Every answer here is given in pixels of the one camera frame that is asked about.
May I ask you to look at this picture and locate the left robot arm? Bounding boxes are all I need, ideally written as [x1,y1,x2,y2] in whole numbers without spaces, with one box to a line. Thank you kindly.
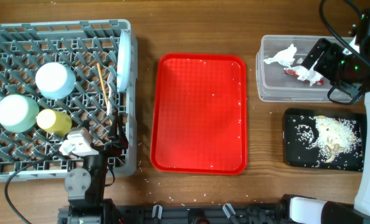
[57,114,129,224]

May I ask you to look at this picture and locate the clear plastic bin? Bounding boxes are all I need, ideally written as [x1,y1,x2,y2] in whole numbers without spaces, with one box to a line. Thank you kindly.
[256,35,331,103]

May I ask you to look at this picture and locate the black plastic tray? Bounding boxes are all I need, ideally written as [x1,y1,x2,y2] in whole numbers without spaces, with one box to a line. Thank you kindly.
[283,108,367,172]

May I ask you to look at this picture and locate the small light blue bowl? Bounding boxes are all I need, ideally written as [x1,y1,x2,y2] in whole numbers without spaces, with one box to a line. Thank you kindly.
[35,62,76,100]

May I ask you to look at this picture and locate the red plastic tray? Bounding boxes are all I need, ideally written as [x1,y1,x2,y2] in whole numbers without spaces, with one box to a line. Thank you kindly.
[150,53,247,175]

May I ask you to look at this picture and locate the grey dishwasher rack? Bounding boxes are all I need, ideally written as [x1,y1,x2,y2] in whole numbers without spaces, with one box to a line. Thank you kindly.
[0,19,138,182]

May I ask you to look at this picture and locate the red snack wrapper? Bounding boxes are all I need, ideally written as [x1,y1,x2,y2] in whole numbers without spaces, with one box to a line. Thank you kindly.
[284,68,324,85]

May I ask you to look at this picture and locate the white tissue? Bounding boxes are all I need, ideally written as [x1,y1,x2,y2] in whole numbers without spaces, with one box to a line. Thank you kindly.
[289,58,324,86]
[263,44,297,67]

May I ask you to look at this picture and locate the white plastic fork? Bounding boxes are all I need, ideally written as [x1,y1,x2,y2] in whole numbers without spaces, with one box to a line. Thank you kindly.
[107,73,113,115]

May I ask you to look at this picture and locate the yellow cup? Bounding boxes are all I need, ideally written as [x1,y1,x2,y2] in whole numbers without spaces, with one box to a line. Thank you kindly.
[36,109,72,136]

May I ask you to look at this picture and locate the large light blue plate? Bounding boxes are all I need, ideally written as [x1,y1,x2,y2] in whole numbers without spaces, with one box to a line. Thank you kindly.
[116,31,131,92]

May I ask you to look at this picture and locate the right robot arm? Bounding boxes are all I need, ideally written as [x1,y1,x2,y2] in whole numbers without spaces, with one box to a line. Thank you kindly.
[282,7,370,223]

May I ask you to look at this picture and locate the green saucer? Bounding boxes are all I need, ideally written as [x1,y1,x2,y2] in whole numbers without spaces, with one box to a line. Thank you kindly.
[0,95,39,133]

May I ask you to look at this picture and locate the food scraps and rice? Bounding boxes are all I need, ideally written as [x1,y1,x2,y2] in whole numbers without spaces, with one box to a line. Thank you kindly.
[295,115,362,163]

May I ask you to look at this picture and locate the wooden chopstick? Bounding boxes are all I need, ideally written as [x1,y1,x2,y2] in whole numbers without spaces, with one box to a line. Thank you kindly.
[97,63,112,115]

